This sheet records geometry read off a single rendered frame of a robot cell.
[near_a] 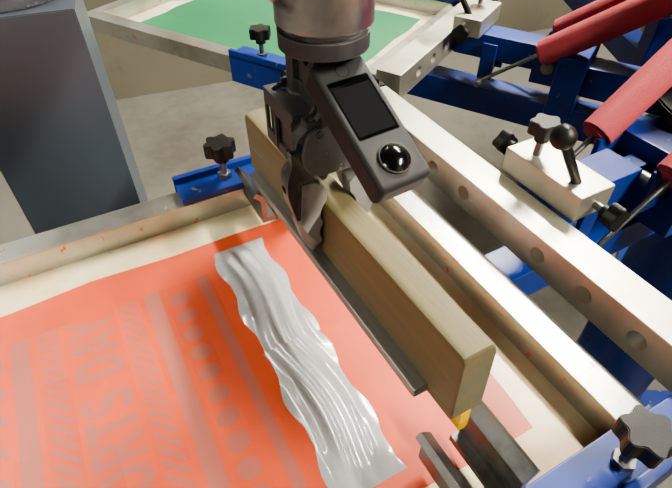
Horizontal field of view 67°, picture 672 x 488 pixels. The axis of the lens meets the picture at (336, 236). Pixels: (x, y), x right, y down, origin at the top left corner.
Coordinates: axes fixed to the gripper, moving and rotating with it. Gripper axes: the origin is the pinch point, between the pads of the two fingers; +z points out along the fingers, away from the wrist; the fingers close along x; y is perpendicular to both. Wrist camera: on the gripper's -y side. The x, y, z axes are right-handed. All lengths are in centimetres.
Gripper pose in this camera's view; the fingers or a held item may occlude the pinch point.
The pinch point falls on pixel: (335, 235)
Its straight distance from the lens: 50.6
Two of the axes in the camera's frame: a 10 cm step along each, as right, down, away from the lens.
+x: -8.8, 3.2, -3.5
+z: 0.0, 7.3, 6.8
